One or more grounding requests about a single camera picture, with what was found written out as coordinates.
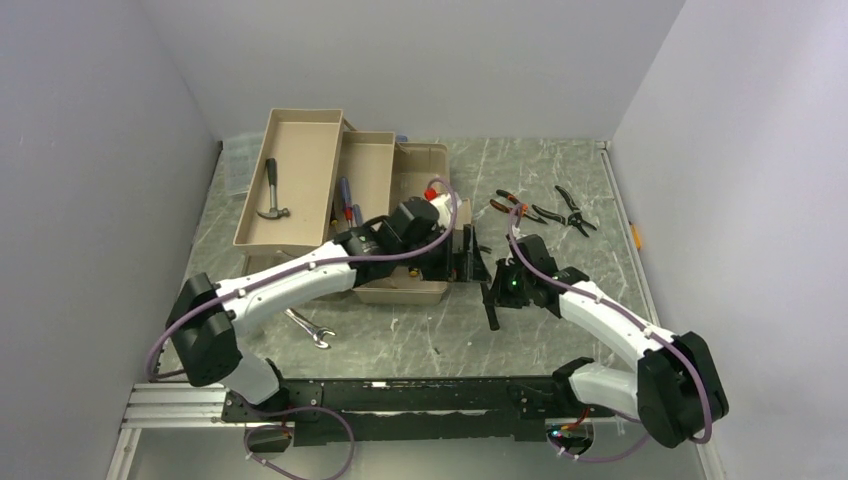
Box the large silver open-end wrench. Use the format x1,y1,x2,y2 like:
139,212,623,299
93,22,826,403
284,309,336,350

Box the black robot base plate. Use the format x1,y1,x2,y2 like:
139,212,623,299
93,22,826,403
221,375,612,446

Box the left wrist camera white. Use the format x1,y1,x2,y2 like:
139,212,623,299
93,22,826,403
424,188,455,224

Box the claw hammer yellow black handle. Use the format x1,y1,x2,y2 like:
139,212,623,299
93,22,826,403
257,158,291,220

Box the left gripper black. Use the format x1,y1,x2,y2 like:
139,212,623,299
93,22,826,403
397,225,491,284

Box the orange object at table edge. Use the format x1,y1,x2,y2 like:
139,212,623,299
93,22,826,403
629,222,643,251

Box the red handled screwdriver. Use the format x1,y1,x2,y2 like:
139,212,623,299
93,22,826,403
339,176,354,228

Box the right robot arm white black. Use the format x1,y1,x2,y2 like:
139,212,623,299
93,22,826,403
493,235,729,448

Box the blue handle red collar screwdriver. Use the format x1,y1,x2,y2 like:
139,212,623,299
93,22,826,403
352,204,364,227

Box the translucent brown tool box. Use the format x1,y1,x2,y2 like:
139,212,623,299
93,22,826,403
231,107,473,307

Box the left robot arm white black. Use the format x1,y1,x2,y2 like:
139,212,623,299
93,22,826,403
166,194,490,420

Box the black needle-nose pliers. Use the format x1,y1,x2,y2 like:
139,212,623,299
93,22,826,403
554,185,597,238

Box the aluminium rail frame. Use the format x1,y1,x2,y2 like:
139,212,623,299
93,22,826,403
121,382,227,429

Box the orange handled pliers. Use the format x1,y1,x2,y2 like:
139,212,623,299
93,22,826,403
489,189,547,225

